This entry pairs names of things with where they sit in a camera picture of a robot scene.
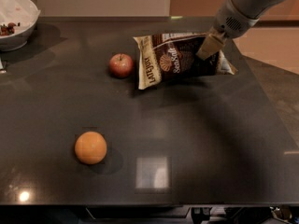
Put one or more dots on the red berries in bowl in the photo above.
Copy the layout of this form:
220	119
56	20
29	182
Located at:
8	29

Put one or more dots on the white paper in bowl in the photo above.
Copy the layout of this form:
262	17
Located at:
21	12

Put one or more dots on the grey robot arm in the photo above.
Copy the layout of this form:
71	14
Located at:
261	7

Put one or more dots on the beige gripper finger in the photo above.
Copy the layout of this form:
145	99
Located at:
214	41

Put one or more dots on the red apple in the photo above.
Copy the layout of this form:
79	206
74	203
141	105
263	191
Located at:
121	65

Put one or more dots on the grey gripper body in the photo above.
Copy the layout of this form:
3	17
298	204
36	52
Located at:
230	22

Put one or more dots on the orange fruit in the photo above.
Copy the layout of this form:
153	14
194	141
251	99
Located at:
91	148

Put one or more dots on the brown chip bag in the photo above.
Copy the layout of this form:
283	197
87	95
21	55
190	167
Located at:
167	56

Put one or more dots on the white bowl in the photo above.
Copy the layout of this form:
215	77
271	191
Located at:
18	39

